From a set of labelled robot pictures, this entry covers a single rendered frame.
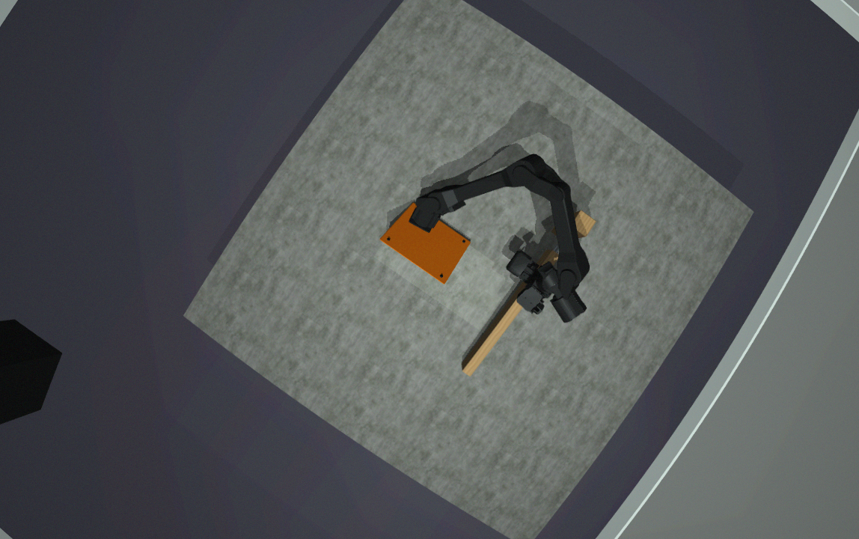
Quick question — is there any brown wooden post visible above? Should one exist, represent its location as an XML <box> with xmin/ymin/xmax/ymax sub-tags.
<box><xmin>551</xmin><ymin>210</ymin><xmax>596</xmax><ymax>238</ymax></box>

